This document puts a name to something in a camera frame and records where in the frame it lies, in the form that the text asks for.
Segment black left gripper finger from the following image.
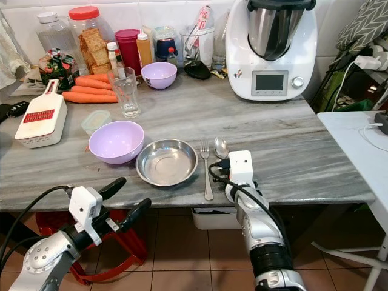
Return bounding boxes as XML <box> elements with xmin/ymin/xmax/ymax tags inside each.
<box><xmin>99</xmin><ymin>177</ymin><xmax>127</xmax><ymax>199</ymax></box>
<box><xmin>119</xmin><ymin>198</ymin><xmax>152</xmax><ymax>233</ymax></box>

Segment silver spoon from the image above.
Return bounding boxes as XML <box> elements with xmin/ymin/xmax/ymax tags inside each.
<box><xmin>213</xmin><ymin>136</ymin><xmax>230</xmax><ymax>161</ymax></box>

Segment silver fork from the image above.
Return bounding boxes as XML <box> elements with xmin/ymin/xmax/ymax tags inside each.
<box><xmin>199</xmin><ymin>137</ymin><xmax>215</xmax><ymax>201</ymax></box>

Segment large purple plastic bowl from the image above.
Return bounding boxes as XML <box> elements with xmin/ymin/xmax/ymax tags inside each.
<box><xmin>88</xmin><ymin>121</ymin><xmax>146</xmax><ymax>166</ymax></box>

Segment white plastic bin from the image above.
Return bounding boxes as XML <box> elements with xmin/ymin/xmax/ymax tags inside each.
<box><xmin>191</xmin><ymin>207</ymin><xmax>241</xmax><ymax>230</ymax></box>

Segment stainless steel plate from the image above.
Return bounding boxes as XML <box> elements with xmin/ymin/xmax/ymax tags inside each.
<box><xmin>136</xmin><ymin>139</ymin><xmax>199</xmax><ymax>187</ymax></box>

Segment red plastic stool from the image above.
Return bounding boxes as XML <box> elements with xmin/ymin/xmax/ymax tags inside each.
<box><xmin>35</xmin><ymin>212</ymin><xmax>141</xmax><ymax>286</ymax></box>

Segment small container green lid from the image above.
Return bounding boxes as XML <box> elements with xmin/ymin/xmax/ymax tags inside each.
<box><xmin>81</xmin><ymin>110</ymin><xmax>113</xmax><ymax>138</ymax></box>

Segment orange carrot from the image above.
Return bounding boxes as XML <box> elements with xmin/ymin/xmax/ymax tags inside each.
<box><xmin>62</xmin><ymin>91</ymin><xmax>119</xmax><ymax>104</ymax></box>
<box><xmin>74</xmin><ymin>74</ymin><xmax>113</xmax><ymax>89</ymax></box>
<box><xmin>71</xmin><ymin>85</ymin><xmax>116</xmax><ymax>97</ymax></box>

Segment clear drinking glass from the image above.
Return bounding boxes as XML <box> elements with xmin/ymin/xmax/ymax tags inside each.
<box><xmin>108</xmin><ymin>66</ymin><xmax>141</xmax><ymax>119</ymax></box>

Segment white grater box red blade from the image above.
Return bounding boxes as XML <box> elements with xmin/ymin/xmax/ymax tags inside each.
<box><xmin>15</xmin><ymin>78</ymin><xmax>68</xmax><ymax>149</ymax></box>

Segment small purple plastic bowl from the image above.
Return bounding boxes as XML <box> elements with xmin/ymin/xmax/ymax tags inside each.
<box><xmin>141</xmin><ymin>62</ymin><xmax>179</xmax><ymax>90</ymax></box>

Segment white food processor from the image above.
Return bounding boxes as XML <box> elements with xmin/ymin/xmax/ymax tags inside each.
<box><xmin>226</xmin><ymin>0</ymin><xmax>321</xmax><ymax>102</ymax></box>

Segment clear plastic bottle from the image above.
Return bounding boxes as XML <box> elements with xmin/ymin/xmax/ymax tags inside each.
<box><xmin>212</xmin><ymin>10</ymin><xmax>231</xmax><ymax>69</ymax></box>

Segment small white cap bottle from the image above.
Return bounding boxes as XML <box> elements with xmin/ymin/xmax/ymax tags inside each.
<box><xmin>105</xmin><ymin>41</ymin><xmax>120</xmax><ymax>73</ymax></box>

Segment clear utensil container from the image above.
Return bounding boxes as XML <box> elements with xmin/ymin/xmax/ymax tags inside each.
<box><xmin>180</xmin><ymin>5</ymin><xmax>216</xmax><ymax>66</ymax></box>

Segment white side table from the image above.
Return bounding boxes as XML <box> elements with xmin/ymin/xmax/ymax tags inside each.
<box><xmin>316</xmin><ymin>111</ymin><xmax>388</xmax><ymax>234</ymax></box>

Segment colourful snack packet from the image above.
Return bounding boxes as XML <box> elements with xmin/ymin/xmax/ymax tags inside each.
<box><xmin>38</xmin><ymin>48</ymin><xmax>77</xmax><ymax>90</ymax></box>

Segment maroon plastic tumbler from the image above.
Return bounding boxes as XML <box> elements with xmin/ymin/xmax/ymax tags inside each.
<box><xmin>114</xmin><ymin>28</ymin><xmax>142</xmax><ymax>75</ymax></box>

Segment dark blue jar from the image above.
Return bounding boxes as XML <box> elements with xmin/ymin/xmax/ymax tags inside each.
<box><xmin>153</xmin><ymin>25</ymin><xmax>180</xmax><ymax>64</ymax></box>

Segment orange sauce bottle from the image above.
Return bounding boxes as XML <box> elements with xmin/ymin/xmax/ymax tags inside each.
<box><xmin>136</xmin><ymin>30</ymin><xmax>154</xmax><ymax>67</ymax></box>

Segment green bag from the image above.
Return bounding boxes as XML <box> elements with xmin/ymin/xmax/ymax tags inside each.
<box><xmin>314</xmin><ymin>58</ymin><xmax>383</xmax><ymax>113</ymax></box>

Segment red lid cracker jar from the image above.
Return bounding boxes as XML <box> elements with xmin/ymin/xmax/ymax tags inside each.
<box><xmin>68</xmin><ymin>6</ymin><xmax>112</xmax><ymax>77</ymax></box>

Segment white chair legs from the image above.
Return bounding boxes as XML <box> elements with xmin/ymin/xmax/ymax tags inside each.
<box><xmin>311</xmin><ymin>240</ymin><xmax>388</xmax><ymax>291</ymax></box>

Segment white hanging cloth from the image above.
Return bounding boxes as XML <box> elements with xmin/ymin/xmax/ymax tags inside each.
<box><xmin>0</xmin><ymin>24</ymin><xmax>32</xmax><ymax>92</ymax></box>

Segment clear jar white lid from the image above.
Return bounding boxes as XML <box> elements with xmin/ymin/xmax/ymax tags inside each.
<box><xmin>36</xmin><ymin>12</ymin><xmax>77</xmax><ymax>56</ymax></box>

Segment black device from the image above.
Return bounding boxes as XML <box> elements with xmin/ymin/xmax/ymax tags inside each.
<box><xmin>374</xmin><ymin>110</ymin><xmax>388</xmax><ymax>136</ymax></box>

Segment white power adapter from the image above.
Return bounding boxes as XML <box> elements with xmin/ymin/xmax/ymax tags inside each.
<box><xmin>354</xmin><ymin>45</ymin><xmax>388</xmax><ymax>72</ymax></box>

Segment grey patterned cloth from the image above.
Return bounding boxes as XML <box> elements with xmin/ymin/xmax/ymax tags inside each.
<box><xmin>336</xmin><ymin>0</ymin><xmax>388</xmax><ymax>56</ymax></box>

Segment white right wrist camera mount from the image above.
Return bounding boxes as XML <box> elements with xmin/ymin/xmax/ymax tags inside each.
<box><xmin>228</xmin><ymin>150</ymin><xmax>255</xmax><ymax>186</ymax></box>

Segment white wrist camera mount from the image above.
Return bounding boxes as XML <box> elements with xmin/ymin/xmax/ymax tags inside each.
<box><xmin>228</xmin><ymin>150</ymin><xmax>255</xmax><ymax>186</ymax></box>
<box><xmin>68</xmin><ymin>186</ymin><xmax>104</xmax><ymax>245</ymax></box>

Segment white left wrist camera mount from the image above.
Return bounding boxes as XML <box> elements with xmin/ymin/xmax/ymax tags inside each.
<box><xmin>68</xmin><ymin>186</ymin><xmax>104</xmax><ymax>245</ymax></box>

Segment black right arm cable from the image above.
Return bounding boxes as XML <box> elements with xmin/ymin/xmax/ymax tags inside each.
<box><xmin>207</xmin><ymin>159</ymin><xmax>295</xmax><ymax>258</ymax></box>

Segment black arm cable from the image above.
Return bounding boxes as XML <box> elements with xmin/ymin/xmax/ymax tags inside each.
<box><xmin>0</xmin><ymin>185</ymin><xmax>75</xmax><ymax>287</ymax></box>
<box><xmin>207</xmin><ymin>159</ymin><xmax>295</xmax><ymax>258</ymax></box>

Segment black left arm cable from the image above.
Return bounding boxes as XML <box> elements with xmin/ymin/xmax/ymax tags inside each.
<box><xmin>0</xmin><ymin>185</ymin><xmax>75</xmax><ymax>287</ymax></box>

